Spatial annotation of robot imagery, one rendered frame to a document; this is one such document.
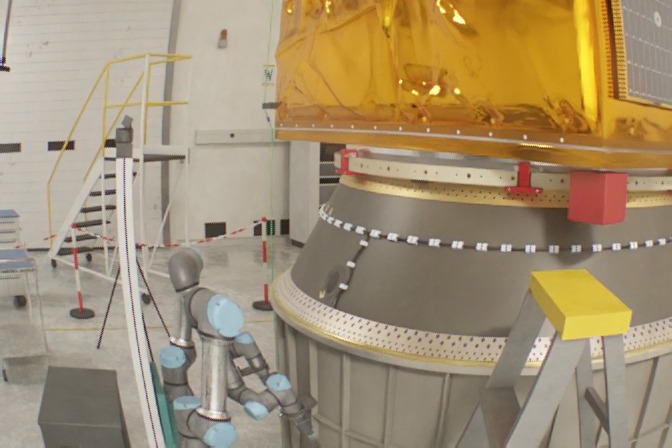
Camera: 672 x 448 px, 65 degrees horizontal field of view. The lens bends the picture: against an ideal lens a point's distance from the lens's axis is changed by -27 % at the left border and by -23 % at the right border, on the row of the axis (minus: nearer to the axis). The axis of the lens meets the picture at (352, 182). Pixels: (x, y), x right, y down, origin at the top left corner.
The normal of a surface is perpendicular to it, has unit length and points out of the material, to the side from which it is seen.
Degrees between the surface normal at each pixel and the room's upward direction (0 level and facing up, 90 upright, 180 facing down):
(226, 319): 82
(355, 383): 90
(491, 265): 62
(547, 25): 89
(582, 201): 90
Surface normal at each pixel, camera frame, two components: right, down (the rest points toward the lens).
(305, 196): -0.85, 0.03
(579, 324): -0.07, 0.08
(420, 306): -0.52, -0.41
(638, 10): 0.52, 0.08
